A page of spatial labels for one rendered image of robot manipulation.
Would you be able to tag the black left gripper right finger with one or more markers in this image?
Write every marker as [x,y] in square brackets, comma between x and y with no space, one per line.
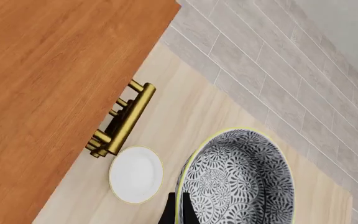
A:
[187,213]

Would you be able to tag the white plate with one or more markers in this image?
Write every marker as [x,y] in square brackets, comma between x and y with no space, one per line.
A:
[137,173]

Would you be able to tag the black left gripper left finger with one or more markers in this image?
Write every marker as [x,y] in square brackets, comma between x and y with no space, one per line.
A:
[169,212]

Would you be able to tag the wooden cabinet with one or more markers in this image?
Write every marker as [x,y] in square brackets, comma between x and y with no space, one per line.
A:
[48,93]

